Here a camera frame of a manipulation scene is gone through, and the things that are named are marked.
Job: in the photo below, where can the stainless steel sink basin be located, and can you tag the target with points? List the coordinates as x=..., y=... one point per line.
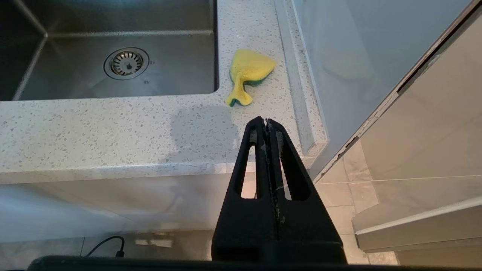
x=113, y=49

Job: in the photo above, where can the glossy grey cabinet front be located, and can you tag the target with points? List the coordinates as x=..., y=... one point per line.
x=113, y=203

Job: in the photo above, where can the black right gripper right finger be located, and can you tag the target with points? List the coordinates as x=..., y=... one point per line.
x=308, y=226

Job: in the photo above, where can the beige glossy cabinet door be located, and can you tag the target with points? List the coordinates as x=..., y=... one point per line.
x=425, y=169

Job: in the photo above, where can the round metal drain strainer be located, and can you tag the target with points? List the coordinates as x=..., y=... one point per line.
x=126, y=63

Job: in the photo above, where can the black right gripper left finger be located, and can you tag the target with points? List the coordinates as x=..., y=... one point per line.
x=241, y=226

